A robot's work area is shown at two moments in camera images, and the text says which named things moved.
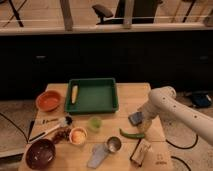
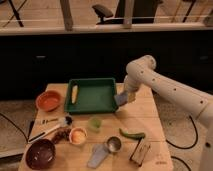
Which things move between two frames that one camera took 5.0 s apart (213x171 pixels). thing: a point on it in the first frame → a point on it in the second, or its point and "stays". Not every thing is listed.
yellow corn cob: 74,94 stays
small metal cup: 114,144 stays
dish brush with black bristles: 67,120 stays
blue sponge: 136,118 → 121,98
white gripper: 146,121 → 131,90
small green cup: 95,123 stays
